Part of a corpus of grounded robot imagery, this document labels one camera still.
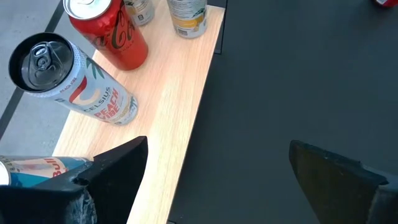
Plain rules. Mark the white Celsius Peach Vibe can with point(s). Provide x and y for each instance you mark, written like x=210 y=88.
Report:
x=93 y=93

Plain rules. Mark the wooden shelf platform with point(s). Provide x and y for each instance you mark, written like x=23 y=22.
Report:
x=174 y=93

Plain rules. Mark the blue silver Red Bull can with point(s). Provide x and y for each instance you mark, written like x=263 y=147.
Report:
x=37 y=171

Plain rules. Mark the white Celsius Tropical Vibe can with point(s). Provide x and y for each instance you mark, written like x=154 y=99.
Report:
x=141 y=12
x=188 y=18

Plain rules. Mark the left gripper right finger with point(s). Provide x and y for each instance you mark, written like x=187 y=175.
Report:
x=342 y=193

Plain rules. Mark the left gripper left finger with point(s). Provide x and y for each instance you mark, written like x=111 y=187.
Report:
x=115 y=186

